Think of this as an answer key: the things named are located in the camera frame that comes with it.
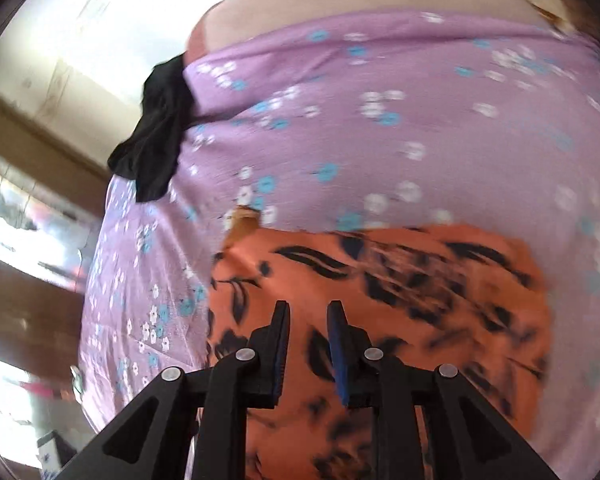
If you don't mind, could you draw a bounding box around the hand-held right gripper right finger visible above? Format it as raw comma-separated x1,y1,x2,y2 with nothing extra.
326,300,563,480

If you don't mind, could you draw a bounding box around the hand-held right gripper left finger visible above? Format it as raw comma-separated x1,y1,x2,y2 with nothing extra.
72,300,292,480

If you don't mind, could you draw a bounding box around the orange black floral shirt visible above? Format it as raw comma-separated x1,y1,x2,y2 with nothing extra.
206,205,553,480

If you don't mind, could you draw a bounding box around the purple floral bedsheet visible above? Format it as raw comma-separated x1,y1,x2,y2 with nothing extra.
77,12,600,480

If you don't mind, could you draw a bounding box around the black garment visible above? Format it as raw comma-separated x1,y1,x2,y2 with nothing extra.
107,55,201,204

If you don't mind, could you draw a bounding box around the wooden stained glass door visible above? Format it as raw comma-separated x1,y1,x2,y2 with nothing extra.
0,80,111,411

